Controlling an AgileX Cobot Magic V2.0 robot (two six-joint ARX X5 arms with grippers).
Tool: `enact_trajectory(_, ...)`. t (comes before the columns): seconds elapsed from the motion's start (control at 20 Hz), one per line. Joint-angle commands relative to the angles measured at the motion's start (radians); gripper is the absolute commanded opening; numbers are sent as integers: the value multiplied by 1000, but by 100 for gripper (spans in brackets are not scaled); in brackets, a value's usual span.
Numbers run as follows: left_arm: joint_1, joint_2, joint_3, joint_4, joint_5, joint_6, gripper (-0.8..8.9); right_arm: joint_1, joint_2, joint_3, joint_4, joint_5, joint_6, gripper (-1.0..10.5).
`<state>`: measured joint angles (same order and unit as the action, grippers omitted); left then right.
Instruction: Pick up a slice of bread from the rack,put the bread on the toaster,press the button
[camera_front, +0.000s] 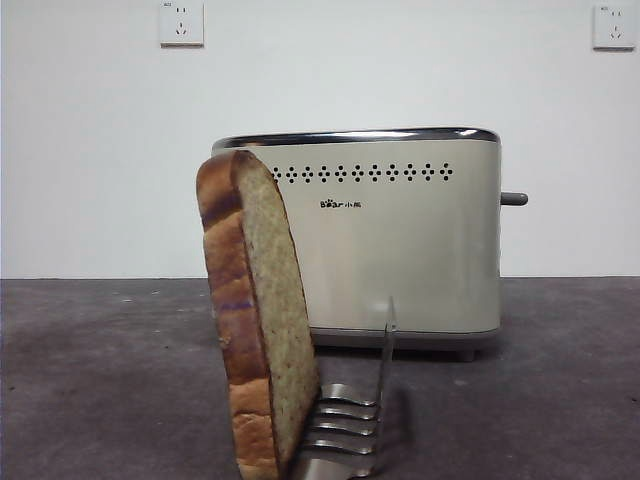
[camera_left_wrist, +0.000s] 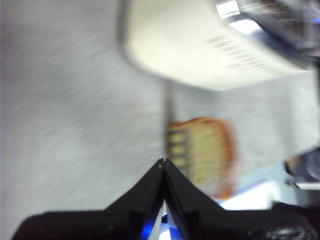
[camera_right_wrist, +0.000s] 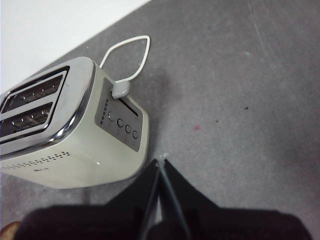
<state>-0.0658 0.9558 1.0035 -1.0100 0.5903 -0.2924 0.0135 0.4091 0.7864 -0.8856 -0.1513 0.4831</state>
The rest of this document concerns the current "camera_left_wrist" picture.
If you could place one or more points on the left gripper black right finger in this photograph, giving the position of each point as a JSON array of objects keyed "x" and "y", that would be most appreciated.
[{"x": 215, "y": 222}]

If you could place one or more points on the cream toaster with chrome top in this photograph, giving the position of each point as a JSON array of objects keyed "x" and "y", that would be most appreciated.
[{"x": 175, "y": 42}]

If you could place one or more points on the brown-crusted bread slice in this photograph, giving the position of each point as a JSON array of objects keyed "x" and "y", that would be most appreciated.
[{"x": 210, "y": 155}]

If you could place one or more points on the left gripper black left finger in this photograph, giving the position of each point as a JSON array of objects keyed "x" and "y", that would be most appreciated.
[{"x": 120, "y": 222}]

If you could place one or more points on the black equipment block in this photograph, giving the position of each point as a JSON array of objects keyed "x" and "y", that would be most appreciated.
[{"x": 303, "y": 170}]

